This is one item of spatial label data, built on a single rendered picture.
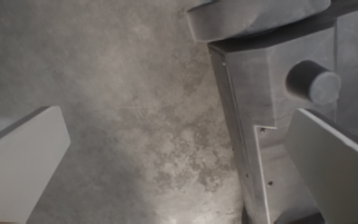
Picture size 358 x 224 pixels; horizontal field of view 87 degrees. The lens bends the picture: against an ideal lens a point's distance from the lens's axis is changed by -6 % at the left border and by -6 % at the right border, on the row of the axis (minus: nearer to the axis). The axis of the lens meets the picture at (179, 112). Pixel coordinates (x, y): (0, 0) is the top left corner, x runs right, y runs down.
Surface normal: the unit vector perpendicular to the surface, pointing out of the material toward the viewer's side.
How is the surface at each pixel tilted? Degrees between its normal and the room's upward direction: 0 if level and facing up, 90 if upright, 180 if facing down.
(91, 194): 0
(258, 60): 45
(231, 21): 37
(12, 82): 0
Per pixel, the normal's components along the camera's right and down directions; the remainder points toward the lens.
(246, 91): -0.61, 0.50
